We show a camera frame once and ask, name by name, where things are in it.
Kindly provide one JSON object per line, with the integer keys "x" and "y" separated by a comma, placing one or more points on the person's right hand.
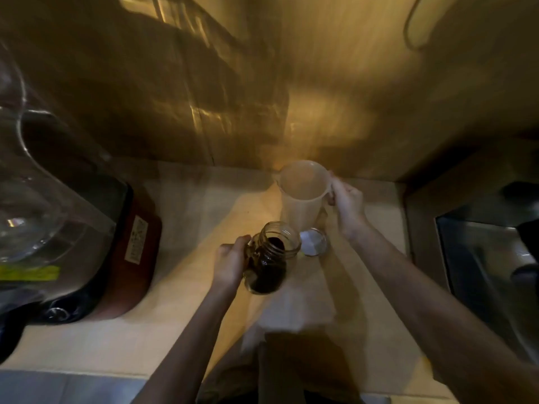
{"x": 347, "y": 206}

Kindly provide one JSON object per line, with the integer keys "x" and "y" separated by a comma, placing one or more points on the person's left hand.
{"x": 229, "y": 262}

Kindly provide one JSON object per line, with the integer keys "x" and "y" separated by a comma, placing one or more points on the person's right fingers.
{"x": 337, "y": 191}

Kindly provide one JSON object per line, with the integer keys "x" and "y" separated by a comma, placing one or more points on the person's left fingers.
{"x": 236, "y": 241}

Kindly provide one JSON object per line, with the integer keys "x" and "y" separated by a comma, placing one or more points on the translucent plastic measuring cup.
{"x": 304, "y": 193}

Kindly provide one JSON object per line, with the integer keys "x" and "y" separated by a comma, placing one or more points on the glass jar with dark liquid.
{"x": 269, "y": 260}

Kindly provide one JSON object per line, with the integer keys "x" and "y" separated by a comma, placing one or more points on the person's right forearm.
{"x": 438, "y": 315}

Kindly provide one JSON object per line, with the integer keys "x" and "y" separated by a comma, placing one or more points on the person's left forearm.
{"x": 185, "y": 349}

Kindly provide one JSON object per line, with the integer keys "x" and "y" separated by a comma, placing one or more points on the silver jar lid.
{"x": 313, "y": 242}

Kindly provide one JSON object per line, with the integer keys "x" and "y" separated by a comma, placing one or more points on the red blender base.
{"x": 113, "y": 256}

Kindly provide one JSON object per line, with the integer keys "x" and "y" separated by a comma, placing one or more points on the stainless steel sink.
{"x": 488, "y": 265}

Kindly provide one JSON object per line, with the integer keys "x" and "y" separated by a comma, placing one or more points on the clear blender jug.
{"x": 38, "y": 197}

